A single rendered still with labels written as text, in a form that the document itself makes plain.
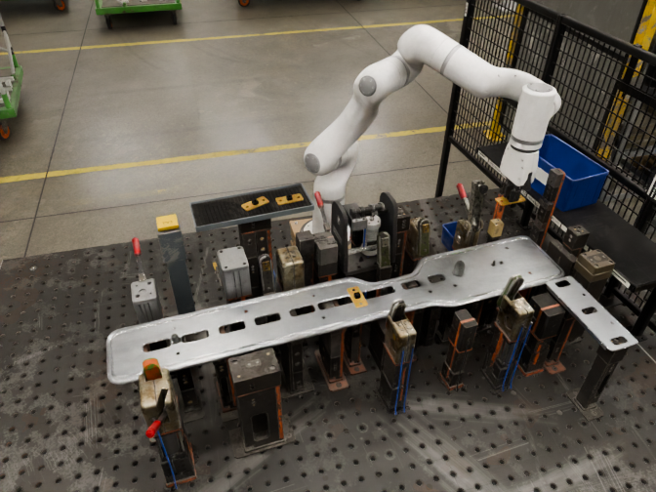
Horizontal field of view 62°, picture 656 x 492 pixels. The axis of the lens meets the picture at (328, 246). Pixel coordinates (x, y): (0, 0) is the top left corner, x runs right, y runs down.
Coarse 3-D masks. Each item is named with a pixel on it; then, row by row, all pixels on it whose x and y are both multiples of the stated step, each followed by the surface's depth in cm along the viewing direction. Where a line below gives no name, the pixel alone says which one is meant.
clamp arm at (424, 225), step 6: (420, 222) 173; (426, 222) 173; (420, 228) 174; (426, 228) 173; (420, 234) 175; (426, 234) 175; (420, 240) 176; (426, 240) 176; (420, 246) 177; (426, 246) 177; (420, 252) 178; (426, 252) 178
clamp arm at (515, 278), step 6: (516, 276) 151; (510, 282) 153; (516, 282) 151; (522, 282) 152; (504, 288) 156; (510, 288) 153; (516, 288) 154; (504, 294) 157; (510, 294) 155; (498, 300) 160
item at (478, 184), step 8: (472, 184) 171; (480, 184) 170; (472, 192) 172; (480, 192) 169; (472, 200) 173; (480, 200) 174; (472, 208) 174; (480, 208) 175; (472, 216) 176; (480, 216) 177; (472, 224) 177
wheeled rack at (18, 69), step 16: (0, 16) 464; (0, 48) 475; (16, 64) 489; (0, 80) 412; (16, 80) 467; (0, 96) 441; (16, 96) 444; (0, 112) 422; (16, 112) 429; (0, 128) 431
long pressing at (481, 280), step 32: (448, 256) 176; (480, 256) 176; (512, 256) 176; (544, 256) 176; (320, 288) 163; (416, 288) 164; (448, 288) 164; (480, 288) 164; (160, 320) 152; (192, 320) 153; (224, 320) 153; (288, 320) 153; (320, 320) 153; (352, 320) 154; (128, 352) 144; (160, 352) 144; (192, 352) 144; (224, 352) 144
